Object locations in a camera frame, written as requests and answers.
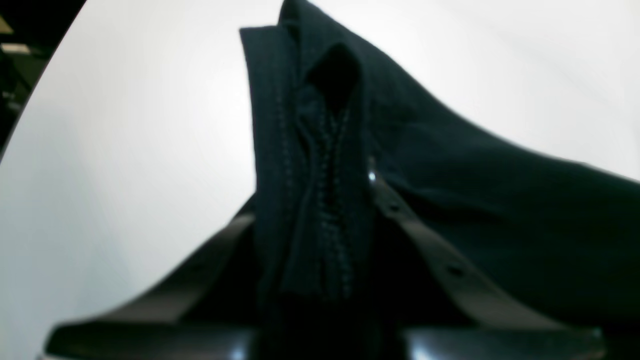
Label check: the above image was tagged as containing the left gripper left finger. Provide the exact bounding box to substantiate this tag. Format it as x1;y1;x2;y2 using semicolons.
42;198;258;360

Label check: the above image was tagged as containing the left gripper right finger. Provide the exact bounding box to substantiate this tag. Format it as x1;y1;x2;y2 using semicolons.
368;160;608;360

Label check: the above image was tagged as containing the black T-shirt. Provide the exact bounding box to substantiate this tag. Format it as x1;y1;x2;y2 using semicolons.
240;0;639;360

